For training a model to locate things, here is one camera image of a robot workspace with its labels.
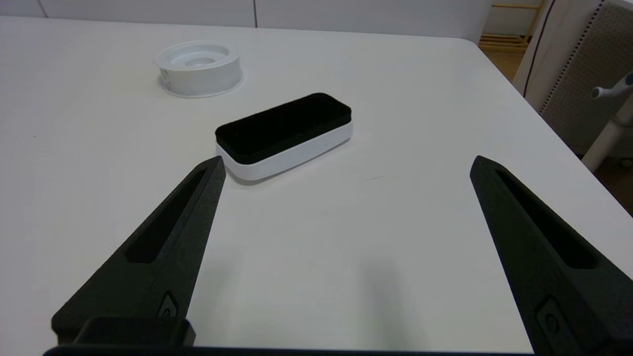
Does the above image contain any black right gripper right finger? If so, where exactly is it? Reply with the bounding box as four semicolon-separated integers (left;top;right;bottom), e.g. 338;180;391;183
470;155;633;356

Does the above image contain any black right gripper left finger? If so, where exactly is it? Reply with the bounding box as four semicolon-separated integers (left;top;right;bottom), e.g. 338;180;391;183
51;156;226;347

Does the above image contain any white side table leg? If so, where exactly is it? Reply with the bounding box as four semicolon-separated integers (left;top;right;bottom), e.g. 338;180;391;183
582;96;633;172

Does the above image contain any black and white board eraser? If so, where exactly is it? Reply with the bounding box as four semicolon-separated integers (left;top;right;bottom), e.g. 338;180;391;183
215;92;354;181

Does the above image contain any white pegboard partition panel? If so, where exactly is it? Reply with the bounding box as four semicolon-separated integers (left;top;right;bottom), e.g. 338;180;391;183
512;0;633;156

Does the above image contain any white round tape roll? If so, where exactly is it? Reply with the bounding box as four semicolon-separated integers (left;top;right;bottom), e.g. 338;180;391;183
154;40;244;98

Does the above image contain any wooden slatted rack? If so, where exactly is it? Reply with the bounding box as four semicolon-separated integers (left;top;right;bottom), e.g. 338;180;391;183
477;2;545;54

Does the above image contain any grey table crank handle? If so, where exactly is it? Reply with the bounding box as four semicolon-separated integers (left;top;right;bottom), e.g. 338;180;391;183
592;72;633;99

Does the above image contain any thin black hanging cable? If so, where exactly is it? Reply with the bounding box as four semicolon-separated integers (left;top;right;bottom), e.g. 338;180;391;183
523;0;557;97

